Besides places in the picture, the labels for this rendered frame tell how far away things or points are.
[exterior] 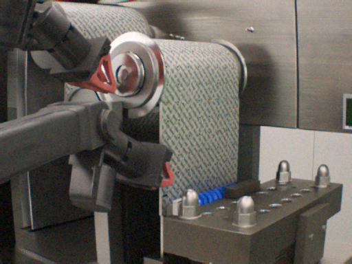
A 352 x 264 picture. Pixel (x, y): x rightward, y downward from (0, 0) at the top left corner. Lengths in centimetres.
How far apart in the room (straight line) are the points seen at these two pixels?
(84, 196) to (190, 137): 29
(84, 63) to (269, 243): 39
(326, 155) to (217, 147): 263
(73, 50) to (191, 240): 34
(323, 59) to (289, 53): 8
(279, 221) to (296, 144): 287
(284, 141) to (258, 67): 262
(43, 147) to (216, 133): 48
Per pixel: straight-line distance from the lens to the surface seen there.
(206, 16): 121
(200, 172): 97
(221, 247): 79
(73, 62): 81
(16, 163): 54
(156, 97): 86
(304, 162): 368
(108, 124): 68
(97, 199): 72
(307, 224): 89
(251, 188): 101
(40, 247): 109
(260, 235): 78
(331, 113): 106
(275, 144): 377
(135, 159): 79
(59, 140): 61
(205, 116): 96
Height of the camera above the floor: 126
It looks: 7 degrees down
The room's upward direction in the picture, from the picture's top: straight up
